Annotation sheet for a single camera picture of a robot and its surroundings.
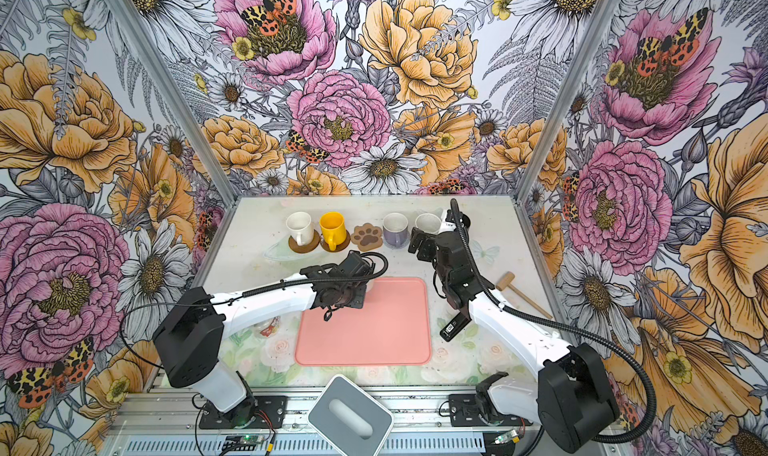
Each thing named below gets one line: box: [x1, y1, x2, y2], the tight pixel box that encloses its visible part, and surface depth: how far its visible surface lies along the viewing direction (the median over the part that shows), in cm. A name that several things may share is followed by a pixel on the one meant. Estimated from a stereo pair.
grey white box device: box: [307, 374, 394, 456], surface depth 71 cm
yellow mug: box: [320, 211, 347, 251], surface depth 102 cm
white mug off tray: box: [286, 211, 315, 246], surface depth 102 cm
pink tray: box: [294, 278, 432, 366], surface depth 89 cm
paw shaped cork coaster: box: [351, 222, 383, 252], surface depth 111 cm
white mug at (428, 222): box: [415, 212, 441, 235], surface depth 106 cm
